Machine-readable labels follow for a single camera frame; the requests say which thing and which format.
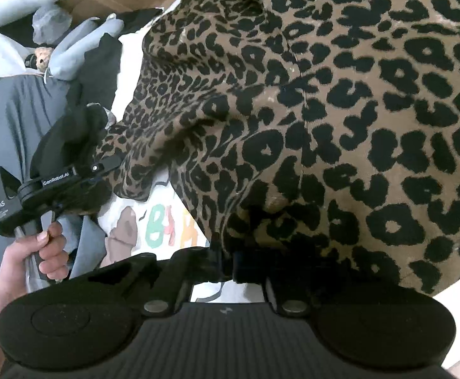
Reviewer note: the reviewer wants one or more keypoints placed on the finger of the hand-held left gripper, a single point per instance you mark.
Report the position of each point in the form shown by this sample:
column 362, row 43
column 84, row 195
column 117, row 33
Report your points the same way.
column 107, row 164

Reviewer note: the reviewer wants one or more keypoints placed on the black cloth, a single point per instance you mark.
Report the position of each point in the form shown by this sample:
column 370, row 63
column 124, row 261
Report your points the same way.
column 95, row 63

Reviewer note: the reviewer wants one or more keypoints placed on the printed cream blanket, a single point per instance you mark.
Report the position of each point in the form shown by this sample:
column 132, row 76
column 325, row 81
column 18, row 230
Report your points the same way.
column 162, row 225

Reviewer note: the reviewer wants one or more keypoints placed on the clear plastic bag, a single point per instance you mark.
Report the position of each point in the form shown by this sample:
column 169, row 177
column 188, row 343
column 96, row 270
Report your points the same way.
column 50, row 19

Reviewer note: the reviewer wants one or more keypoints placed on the light blue cloth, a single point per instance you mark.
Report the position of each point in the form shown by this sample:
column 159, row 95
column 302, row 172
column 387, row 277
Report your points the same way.
column 83, row 244

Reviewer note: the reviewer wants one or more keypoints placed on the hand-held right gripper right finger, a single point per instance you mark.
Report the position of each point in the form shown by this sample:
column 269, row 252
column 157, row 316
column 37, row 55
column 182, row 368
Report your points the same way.
column 245, row 270

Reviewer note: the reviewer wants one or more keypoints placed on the leopard print garment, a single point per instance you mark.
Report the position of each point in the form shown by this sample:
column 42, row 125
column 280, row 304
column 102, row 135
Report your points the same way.
column 332, row 126

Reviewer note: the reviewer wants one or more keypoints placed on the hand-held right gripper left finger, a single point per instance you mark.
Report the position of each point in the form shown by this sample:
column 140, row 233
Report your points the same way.
column 214, row 262

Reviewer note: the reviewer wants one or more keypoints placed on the black knit garment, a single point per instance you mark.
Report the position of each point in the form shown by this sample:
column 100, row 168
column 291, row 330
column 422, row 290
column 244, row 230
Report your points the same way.
column 64, row 138

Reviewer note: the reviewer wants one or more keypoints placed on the grey-blue neck pillow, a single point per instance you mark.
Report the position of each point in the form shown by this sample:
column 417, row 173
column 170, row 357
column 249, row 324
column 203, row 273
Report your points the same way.
column 71, row 47

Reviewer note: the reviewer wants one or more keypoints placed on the small plush doll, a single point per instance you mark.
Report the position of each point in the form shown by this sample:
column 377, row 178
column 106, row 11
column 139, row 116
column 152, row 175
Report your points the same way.
column 40, row 58

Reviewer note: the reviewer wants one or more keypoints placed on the grey pillow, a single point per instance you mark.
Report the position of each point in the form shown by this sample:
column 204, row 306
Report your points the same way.
column 12, row 118

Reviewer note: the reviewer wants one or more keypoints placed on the person's left hand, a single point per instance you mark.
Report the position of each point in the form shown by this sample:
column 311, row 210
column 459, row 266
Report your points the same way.
column 52, row 244

